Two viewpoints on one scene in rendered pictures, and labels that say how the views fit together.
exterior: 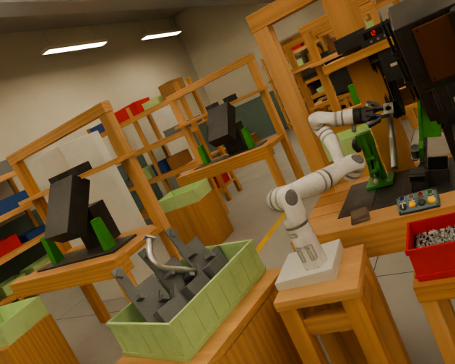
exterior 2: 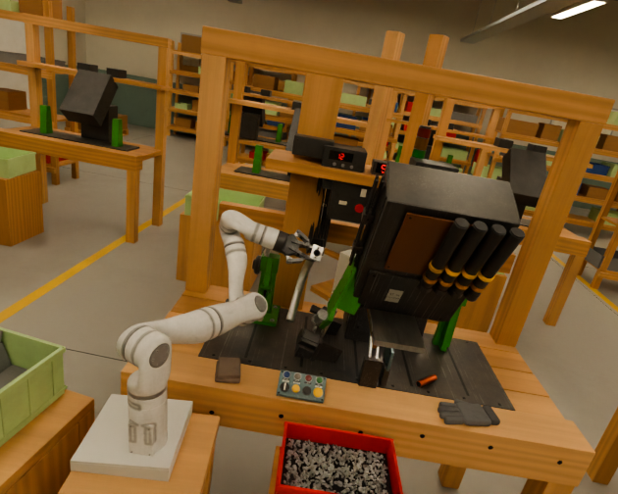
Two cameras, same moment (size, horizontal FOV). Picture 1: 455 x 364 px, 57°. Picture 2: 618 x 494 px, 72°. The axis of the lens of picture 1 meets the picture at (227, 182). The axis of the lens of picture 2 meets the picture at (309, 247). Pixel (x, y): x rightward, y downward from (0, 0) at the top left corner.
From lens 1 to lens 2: 0.65 m
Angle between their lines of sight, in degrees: 32
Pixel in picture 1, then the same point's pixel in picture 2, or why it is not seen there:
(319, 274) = (147, 469)
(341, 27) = (310, 123)
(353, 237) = (209, 398)
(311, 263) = (142, 447)
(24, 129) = not seen: outside the picture
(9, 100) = not seen: outside the picture
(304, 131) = (203, 211)
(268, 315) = (36, 479)
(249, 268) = (38, 392)
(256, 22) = (214, 41)
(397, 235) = (261, 415)
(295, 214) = (154, 379)
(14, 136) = not seen: outside the picture
